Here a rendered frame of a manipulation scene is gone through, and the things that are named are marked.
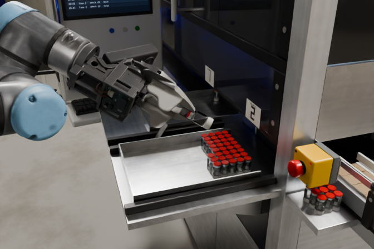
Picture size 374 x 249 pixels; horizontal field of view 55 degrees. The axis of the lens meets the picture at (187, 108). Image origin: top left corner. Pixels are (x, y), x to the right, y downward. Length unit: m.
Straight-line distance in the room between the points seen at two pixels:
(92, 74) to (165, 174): 0.47
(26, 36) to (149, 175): 0.52
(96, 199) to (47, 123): 1.89
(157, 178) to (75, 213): 1.38
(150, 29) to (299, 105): 1.05
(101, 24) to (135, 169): 0.83
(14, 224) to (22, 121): 1.88
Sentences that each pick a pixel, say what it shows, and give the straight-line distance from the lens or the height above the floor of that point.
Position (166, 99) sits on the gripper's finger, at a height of 1.22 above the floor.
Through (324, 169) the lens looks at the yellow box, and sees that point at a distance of 0.86.
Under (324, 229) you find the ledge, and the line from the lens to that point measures 0.90.
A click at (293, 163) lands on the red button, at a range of 0.84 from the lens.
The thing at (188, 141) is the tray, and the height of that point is 0.89.
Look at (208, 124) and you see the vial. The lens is 0.63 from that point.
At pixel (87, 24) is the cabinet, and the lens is 1.66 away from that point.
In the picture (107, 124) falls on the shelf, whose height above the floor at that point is 0.88.
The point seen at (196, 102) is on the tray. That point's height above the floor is 0.88.
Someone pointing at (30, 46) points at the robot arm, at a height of 1.30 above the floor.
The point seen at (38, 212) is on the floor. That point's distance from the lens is 2.41.
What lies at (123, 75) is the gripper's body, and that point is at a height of 1.26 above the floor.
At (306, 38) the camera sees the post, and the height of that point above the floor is 1.28.
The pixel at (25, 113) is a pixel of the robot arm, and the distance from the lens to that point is 0.51.
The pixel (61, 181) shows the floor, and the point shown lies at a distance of 2.62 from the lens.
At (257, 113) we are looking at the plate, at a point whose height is 1.03.
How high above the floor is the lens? 1.45
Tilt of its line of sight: 24 degrees down
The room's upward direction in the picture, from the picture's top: straight up
